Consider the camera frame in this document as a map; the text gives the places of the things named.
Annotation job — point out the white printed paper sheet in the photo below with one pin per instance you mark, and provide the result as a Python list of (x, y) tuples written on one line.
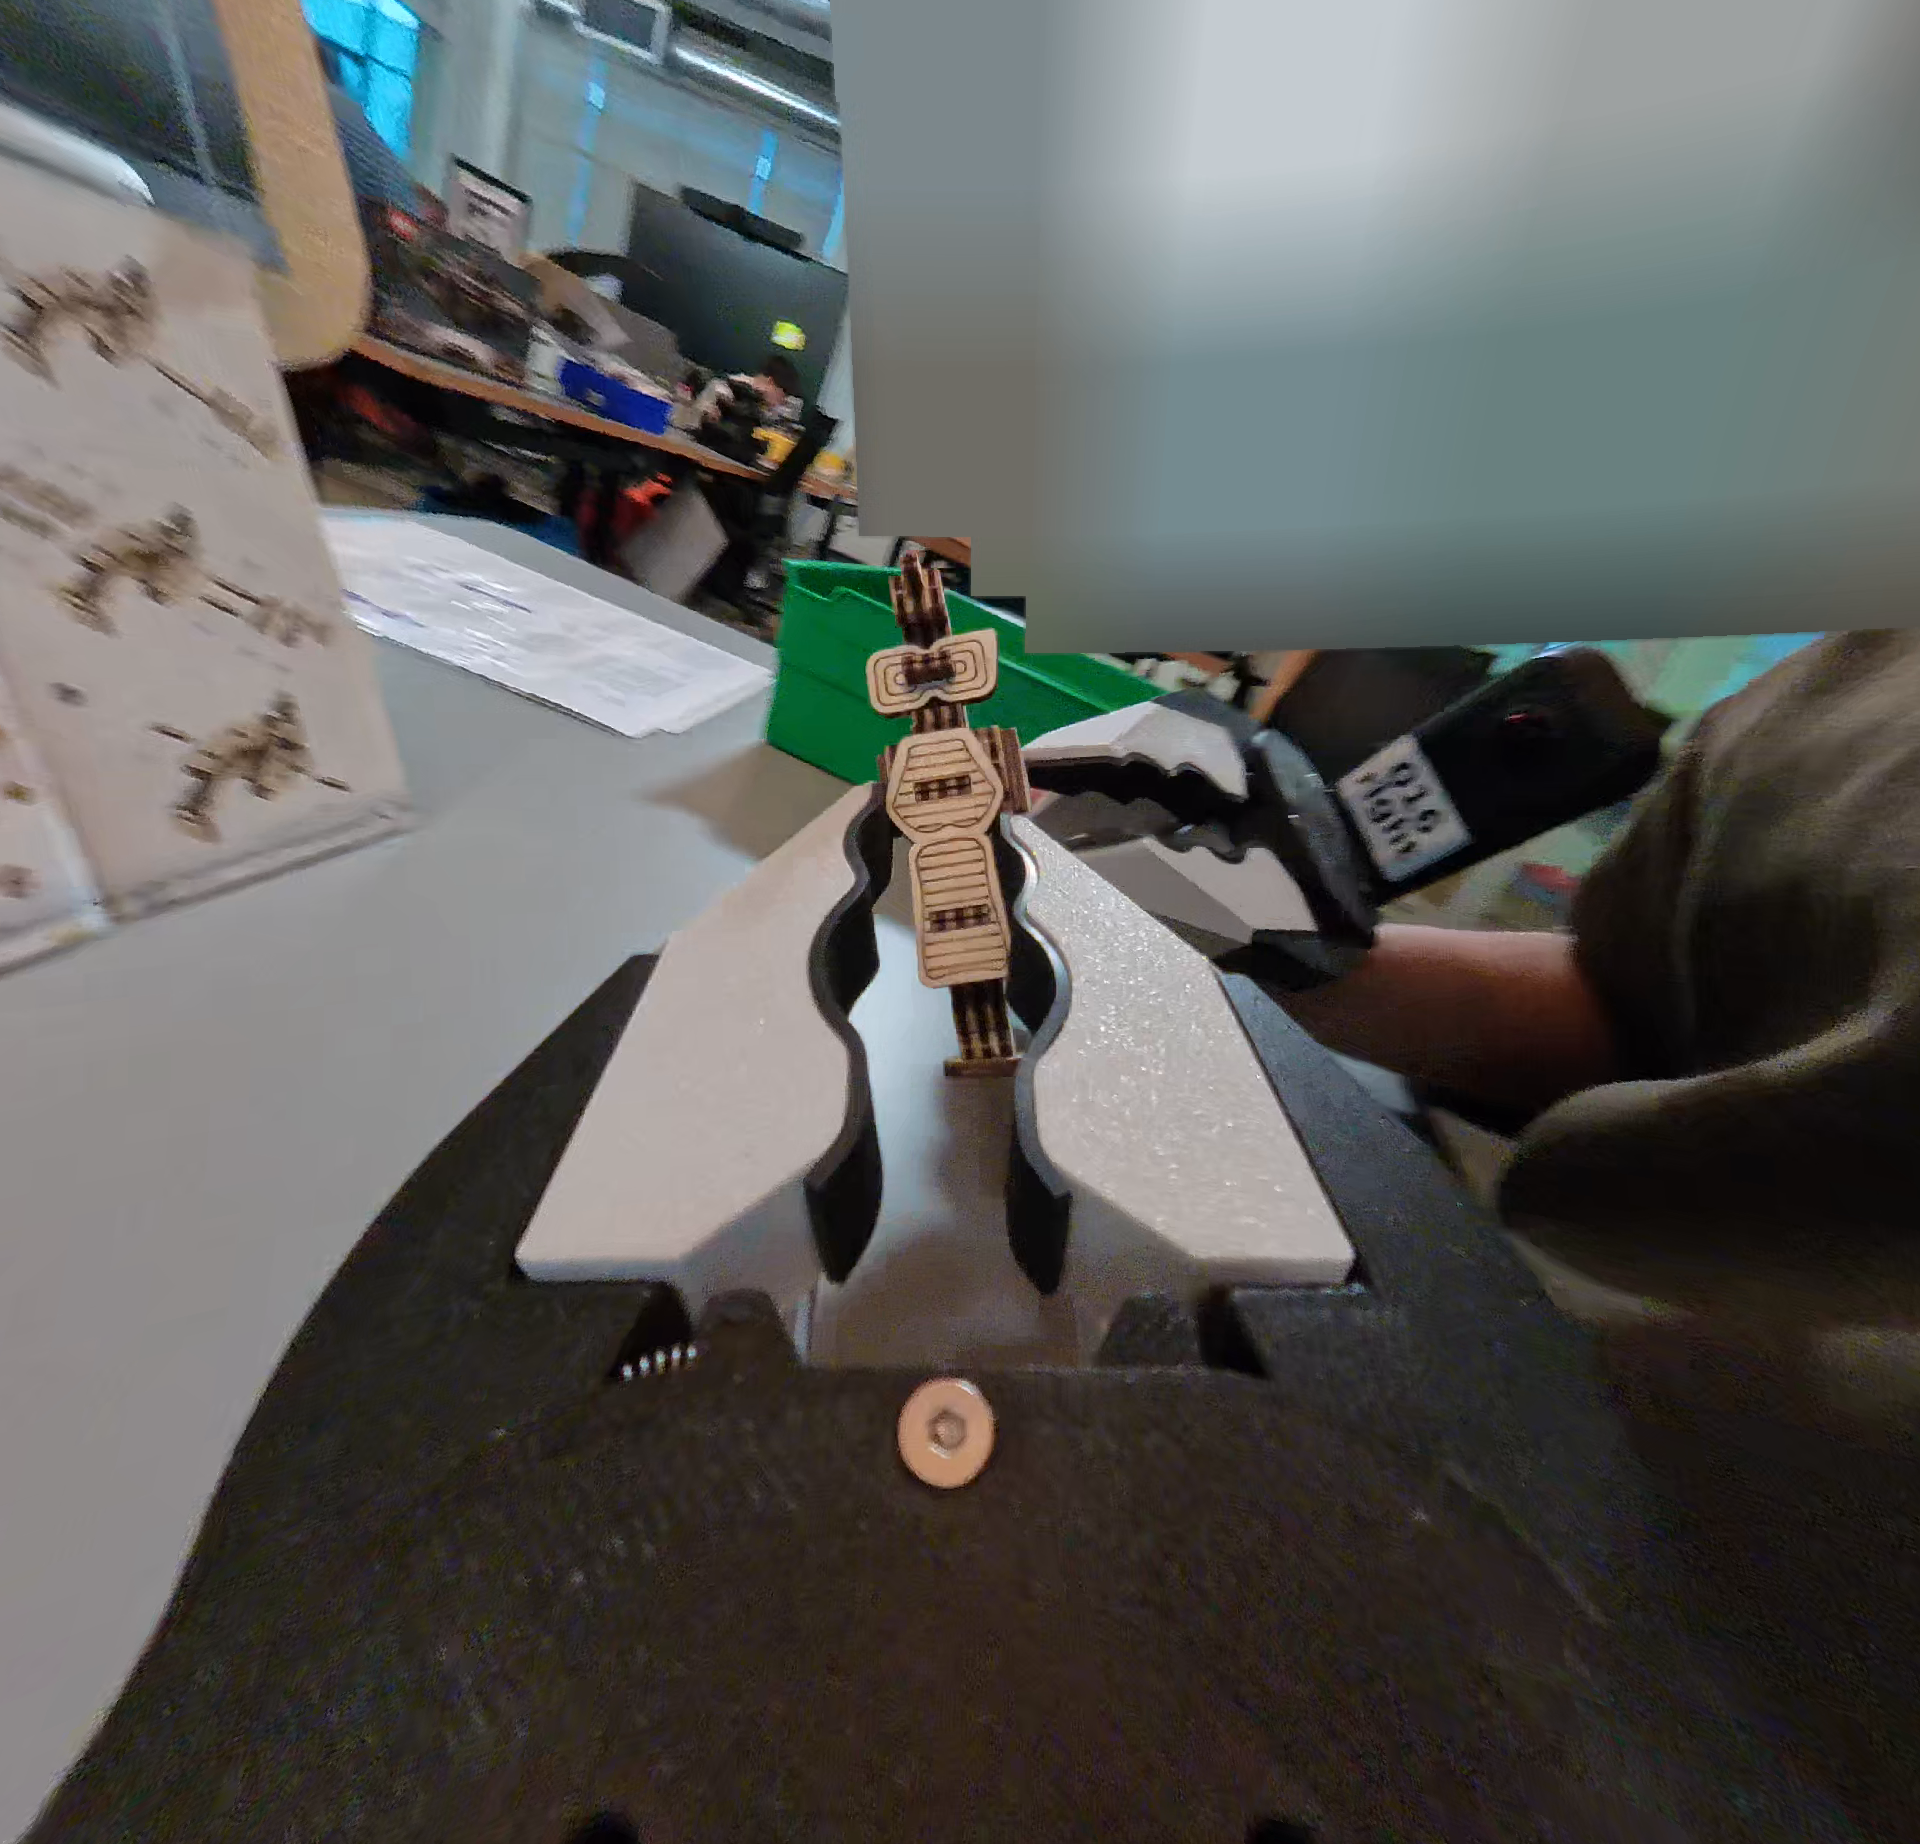
[(555, 630)]

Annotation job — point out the model assembly instruction sheet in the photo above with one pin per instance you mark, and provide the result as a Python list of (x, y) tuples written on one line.
[(165, 571)]

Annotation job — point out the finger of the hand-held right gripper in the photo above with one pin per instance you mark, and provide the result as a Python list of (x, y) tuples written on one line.
[(1200, 886), (1155, 742)]

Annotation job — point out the long wooden workbench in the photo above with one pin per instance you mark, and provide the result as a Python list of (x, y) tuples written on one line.
[(526, 388)]

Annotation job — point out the large black monitor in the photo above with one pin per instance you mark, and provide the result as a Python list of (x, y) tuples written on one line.
[(735, 276)]

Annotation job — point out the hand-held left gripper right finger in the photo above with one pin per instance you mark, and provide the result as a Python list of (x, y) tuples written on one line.
[(1171, 1096)]

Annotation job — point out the green plastic bin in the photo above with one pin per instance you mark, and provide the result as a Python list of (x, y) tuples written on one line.
[(818, 690)]

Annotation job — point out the blue plastic crate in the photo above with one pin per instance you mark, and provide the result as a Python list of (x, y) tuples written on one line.
[(616, 393)]

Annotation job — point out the small wooden model assembly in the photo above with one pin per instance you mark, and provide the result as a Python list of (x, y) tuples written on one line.
[(953, 886)]

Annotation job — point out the olive green shirt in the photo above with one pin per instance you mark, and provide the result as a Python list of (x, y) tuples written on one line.
[(1771, 1125)]

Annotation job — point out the grey desk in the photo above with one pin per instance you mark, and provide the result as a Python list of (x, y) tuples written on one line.
[(225, 1125)]

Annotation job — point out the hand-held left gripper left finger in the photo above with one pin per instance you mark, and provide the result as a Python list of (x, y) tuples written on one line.
[(706, 1065)]

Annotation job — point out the person's right forearm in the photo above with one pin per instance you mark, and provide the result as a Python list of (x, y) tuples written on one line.
[(1455, 1005)]

